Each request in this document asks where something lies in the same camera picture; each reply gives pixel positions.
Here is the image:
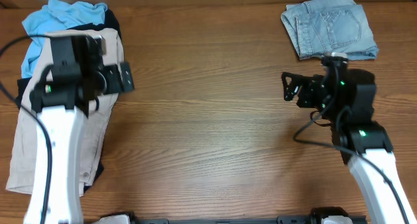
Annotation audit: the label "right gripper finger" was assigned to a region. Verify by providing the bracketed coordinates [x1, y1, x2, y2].
[283, 83, 300, 101]
[281, 72, 304, 87]

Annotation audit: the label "beige shorts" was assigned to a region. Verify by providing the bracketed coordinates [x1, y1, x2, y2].
[6, 28, 124, 195]

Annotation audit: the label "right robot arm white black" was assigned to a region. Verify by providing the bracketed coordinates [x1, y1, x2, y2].
[281, 52, 416, 223]

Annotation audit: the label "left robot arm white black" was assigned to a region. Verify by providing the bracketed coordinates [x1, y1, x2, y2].
[24, 35, 134, 223]

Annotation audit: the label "black garment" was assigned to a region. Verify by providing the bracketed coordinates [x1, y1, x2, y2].
[6, 10, 124, 195]

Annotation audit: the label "folded denim shorts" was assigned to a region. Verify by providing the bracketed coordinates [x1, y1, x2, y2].
[281, 0, 379, 61]

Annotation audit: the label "light blue shirt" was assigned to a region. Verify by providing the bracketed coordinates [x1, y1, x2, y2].
[21, 0, 108, 78]

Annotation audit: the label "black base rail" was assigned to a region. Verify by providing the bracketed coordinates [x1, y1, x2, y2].
[94, 206, 367, 224]

